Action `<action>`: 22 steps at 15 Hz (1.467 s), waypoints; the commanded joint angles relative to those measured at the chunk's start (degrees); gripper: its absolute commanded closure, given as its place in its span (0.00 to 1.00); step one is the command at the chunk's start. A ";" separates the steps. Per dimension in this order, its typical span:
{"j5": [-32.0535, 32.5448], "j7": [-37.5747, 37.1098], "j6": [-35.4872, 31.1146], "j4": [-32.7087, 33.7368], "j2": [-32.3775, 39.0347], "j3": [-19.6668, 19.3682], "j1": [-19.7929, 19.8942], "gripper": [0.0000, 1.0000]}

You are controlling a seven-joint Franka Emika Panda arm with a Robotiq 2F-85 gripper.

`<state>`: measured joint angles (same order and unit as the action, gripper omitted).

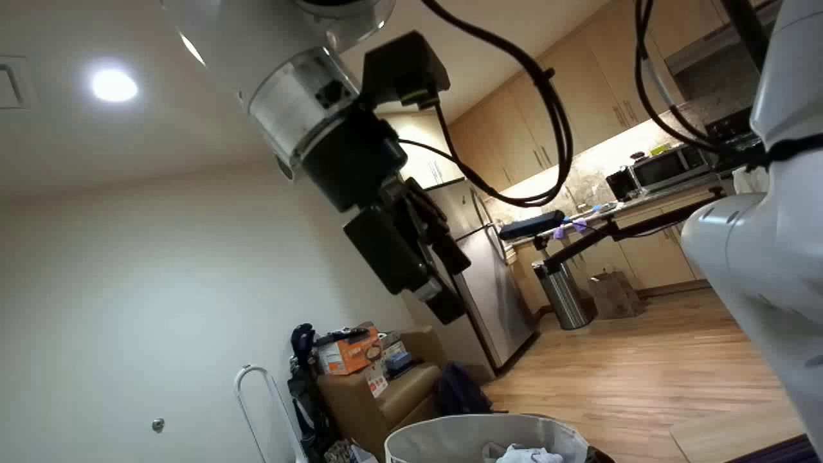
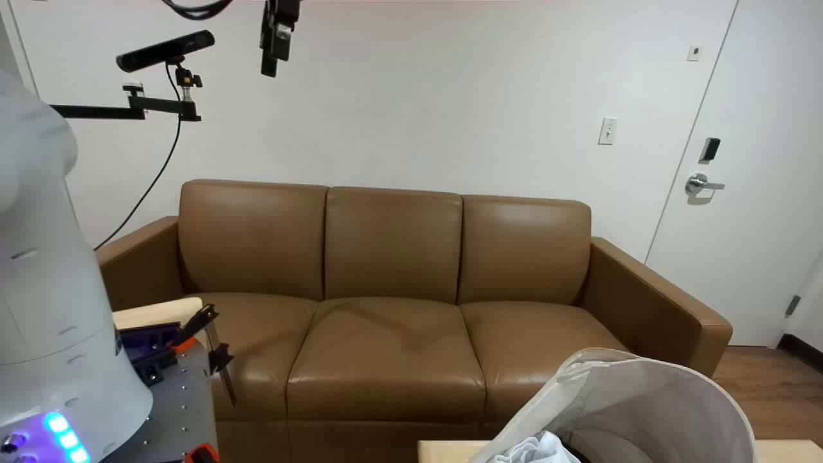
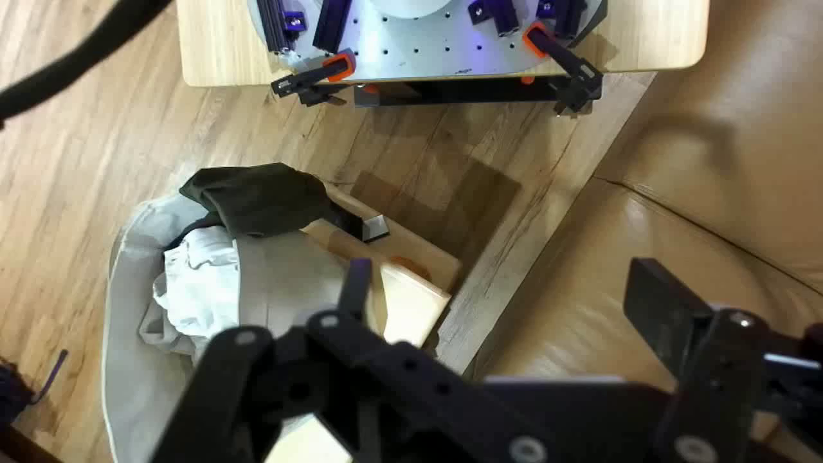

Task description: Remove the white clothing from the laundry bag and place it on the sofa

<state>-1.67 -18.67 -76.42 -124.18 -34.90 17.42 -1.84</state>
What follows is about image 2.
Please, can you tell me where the grey perforated robot stand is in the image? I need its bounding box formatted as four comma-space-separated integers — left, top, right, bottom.
99, 328, 223, 463

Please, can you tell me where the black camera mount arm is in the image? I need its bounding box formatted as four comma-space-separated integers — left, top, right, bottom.
48, 62, 205, 124

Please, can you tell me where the light wooden board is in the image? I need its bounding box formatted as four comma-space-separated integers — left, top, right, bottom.
111, 292, 209, 333

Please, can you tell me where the white clothing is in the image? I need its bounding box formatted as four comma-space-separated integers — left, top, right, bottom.
498, 430, 585, 463

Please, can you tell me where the black orange clamp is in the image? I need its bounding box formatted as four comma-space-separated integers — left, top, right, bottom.
166, 303, 239, 405

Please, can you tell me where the black cable loop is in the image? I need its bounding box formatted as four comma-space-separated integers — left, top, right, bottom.
160, 0, 236, 22

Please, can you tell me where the black camera cable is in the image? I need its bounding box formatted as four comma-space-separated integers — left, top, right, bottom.
90, 62, 187, 254

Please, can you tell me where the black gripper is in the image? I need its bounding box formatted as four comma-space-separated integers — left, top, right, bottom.
260, 0, 302, 79

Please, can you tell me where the silver door handle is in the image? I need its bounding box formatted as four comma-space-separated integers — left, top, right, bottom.
682, 173, 728, 205

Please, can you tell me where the black bar camera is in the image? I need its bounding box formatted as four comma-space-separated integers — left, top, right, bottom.
113, 29, 219, 75

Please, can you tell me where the white door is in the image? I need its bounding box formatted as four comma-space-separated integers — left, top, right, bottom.
643, 0, 823, 349

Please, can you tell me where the black door lock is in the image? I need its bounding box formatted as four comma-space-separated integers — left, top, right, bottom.
697, 137, 723, 168

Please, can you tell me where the white light switch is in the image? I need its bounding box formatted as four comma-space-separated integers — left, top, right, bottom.
596, 116, 619, 148

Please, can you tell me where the brown leather sofa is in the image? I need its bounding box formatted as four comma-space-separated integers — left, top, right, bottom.
95, 177, 736, 463

